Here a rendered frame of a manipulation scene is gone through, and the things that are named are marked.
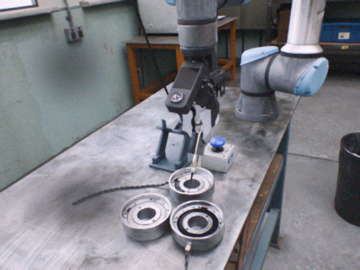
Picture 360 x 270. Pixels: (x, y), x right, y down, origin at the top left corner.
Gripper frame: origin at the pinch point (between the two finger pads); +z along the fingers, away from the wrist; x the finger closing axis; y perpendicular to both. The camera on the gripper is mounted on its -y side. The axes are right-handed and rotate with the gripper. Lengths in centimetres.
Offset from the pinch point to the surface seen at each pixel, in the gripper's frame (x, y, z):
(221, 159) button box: -2.1, 7.3, 9.1
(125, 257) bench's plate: 3.5, -25.1, 13.0
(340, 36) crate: -5, 342, 42
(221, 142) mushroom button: -1.0, 10.0, 5.8
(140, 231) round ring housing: 2.4, -21.0, 9.6
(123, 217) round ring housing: 8.1, -19.2, 10.1
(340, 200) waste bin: -32, 99, 83
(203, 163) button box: 2.8, 7.1, 11.4
